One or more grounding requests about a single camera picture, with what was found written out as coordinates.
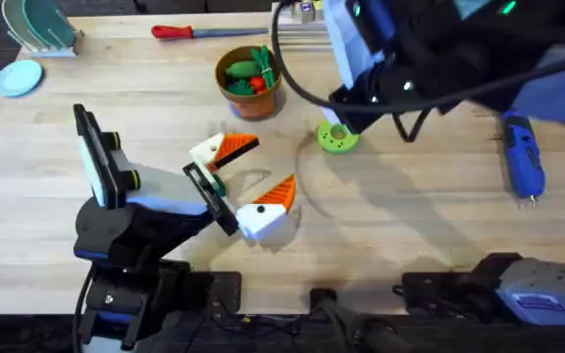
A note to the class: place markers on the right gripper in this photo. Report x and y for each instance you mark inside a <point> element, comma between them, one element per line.
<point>361,105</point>

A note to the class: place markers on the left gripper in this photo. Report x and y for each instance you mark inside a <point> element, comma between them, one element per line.
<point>165,188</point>

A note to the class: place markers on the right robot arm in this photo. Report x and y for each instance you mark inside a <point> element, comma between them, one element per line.
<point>537,289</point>

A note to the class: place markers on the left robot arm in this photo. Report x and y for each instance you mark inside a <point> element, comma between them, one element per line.
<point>125,299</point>

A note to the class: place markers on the blue electric screwdriver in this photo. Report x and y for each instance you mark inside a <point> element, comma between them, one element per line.
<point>523,157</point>

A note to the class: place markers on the green disc with holes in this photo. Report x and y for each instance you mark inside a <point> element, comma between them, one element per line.
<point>334,142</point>

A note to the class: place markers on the right wrist flat plate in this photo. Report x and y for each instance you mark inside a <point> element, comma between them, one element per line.
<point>348,44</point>

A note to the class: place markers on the wrist flat plate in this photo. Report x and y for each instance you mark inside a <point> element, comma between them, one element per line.
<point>348,44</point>
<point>97,157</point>

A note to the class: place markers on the grey metal bars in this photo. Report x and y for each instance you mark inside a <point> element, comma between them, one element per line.
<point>307,36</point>

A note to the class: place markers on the brown tub with toys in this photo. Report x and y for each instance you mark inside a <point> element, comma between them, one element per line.
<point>250,78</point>

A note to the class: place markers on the small grey box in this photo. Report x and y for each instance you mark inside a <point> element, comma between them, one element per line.
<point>306,11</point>

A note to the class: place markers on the left wrist flat plate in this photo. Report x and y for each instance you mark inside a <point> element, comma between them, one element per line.
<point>97,157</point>

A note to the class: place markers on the pale peg rack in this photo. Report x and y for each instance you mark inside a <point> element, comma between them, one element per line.
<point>52,50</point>

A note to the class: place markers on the light blue plate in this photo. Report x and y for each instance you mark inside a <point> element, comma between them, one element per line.
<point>17,78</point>

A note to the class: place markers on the teal plate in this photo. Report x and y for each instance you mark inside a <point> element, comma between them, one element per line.
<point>49,19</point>

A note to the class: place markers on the clear pale plate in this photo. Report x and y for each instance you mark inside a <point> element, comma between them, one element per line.
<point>12,22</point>

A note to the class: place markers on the black rail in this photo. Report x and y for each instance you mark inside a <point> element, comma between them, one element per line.
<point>226,294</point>

